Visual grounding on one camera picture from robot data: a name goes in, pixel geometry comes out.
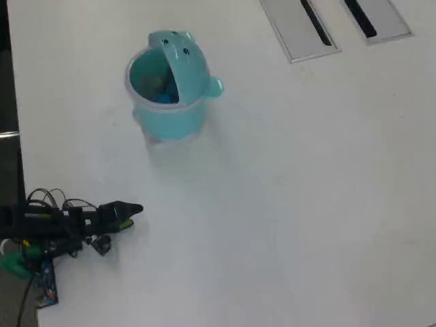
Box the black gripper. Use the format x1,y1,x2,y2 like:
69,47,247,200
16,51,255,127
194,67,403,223
80,201,144,238

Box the teal whale-shaped lidded bin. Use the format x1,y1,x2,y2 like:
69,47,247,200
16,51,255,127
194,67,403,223
123,30,225,148

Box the blue circuit board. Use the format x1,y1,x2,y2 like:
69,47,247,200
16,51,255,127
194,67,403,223
33,258,59,309

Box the green table clamp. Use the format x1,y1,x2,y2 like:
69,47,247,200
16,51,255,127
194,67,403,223
0,245,45,281

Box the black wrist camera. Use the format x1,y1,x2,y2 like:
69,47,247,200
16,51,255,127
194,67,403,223
84,234,112,257

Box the black arm wire loops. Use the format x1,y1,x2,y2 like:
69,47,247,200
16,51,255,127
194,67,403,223
26,187,98,212

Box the black power cable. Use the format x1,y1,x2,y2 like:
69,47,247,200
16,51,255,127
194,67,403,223
16,272,35,327

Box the metal cable grommet plate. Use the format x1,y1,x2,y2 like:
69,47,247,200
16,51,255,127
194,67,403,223
339,0,415,46
259,0,342,65

